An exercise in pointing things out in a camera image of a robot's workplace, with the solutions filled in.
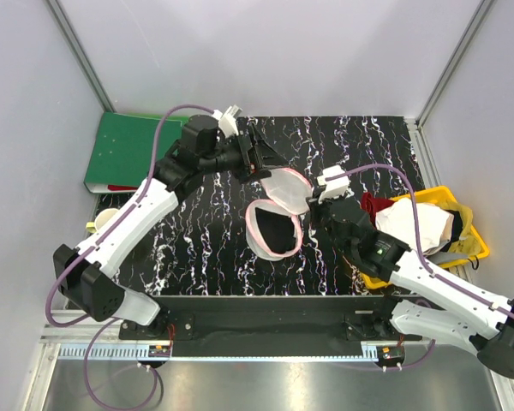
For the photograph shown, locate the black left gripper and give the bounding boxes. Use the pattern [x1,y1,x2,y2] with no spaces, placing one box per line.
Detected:
[200,123,289,184]

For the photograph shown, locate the white pink mesh laundry bag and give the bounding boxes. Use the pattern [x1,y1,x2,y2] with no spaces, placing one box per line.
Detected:
[245,168,312,261]

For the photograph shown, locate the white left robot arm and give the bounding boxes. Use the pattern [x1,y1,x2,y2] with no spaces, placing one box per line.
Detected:
[51,113,288,339]

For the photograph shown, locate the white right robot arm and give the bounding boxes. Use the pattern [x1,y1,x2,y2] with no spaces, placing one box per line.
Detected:
[308,198,514,379]

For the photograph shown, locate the white garment in bin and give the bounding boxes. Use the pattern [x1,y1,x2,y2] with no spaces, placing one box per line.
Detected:
[374,197,455,258]

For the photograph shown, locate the red folder under binder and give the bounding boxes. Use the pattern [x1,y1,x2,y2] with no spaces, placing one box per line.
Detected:
[106,185,138,193]

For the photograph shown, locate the cream yellow mug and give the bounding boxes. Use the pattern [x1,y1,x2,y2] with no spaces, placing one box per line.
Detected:
[86,208,118,234]

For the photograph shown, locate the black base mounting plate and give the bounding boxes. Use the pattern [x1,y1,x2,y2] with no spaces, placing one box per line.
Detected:
[119,295,400,361]

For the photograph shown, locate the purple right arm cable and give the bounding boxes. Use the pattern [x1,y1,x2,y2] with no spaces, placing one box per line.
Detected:
[342,164,514,373]

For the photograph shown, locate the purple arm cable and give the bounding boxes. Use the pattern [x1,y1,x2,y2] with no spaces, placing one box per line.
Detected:
[342,164,514,373]
[45,104,219,408]

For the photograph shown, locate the green ring binder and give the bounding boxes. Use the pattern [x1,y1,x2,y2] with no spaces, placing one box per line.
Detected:
[84,112,159,194]

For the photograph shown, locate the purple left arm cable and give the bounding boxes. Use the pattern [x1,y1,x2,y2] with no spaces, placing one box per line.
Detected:
[45,104,219,408]

